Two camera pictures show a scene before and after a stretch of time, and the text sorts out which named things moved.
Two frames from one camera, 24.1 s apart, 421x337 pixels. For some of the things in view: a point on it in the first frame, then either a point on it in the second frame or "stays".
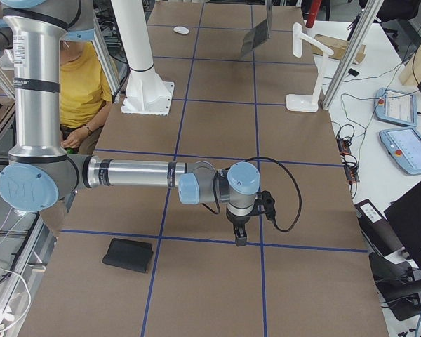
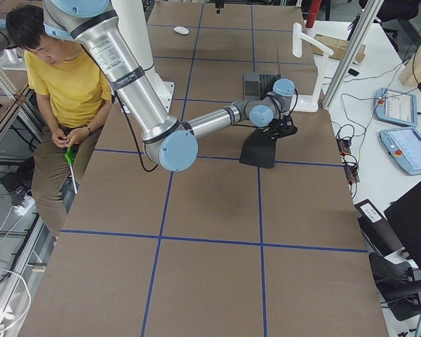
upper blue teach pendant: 396,107 stays
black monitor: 412,217 stays
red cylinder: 311,16 stays
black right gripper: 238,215 → 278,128
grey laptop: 255,38 → 255,86
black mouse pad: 128,254 → 258,149
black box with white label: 377,229 stays
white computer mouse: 181,30 stays
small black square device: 353,71 stays
